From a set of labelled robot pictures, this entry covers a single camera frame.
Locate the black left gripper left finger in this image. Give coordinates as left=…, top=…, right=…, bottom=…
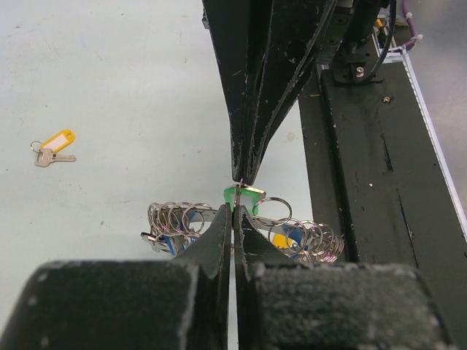
left=1, top=204, right=232, bottom=349

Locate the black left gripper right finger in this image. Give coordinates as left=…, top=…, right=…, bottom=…
left=233, top=207, right=456, bottom=349

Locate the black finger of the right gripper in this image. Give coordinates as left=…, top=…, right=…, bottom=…
left=244, top=1, right=336, bottom=182
left=203, top=1, right=272, bottom=182

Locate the metal keyring disc with keys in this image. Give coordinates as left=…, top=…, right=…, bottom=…
left=141, top=197, right=344, bottom=263

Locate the green tagged key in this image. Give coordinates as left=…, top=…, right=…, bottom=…
left=223, top=180, right=266, bottom=216

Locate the yellow tagged key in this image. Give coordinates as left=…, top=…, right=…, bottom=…
left=30, top=129, right=76, bottom=168

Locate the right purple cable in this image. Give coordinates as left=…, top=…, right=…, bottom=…
left=401, top=0, right=426, bottom=52

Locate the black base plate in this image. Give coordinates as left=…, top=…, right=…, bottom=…
left=298, top=63, right=466, bottom=349

